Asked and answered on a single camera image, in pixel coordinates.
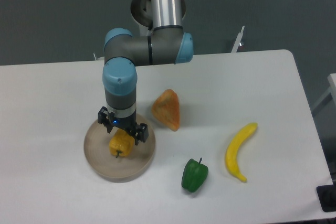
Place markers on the beige round plate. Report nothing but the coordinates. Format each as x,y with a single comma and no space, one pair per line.
121,169

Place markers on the orange triangular bread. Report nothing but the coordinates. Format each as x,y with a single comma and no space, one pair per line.
166,109

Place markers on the white furniture at right edge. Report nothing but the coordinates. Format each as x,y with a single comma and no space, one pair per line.
326,97

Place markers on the yellow banana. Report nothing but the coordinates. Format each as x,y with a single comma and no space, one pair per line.
231,154

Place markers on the yellow bell pepper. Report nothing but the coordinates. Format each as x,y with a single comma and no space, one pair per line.
121,144

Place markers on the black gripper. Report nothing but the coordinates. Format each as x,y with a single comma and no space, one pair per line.
125,120

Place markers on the white frame strut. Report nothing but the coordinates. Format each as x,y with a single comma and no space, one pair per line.
238,41

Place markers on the green bell pepper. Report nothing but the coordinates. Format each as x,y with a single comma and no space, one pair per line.
194,175

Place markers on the black device at table edge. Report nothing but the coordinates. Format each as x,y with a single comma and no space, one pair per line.
326,195

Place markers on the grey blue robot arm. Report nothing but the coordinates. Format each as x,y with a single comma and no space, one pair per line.
120,81

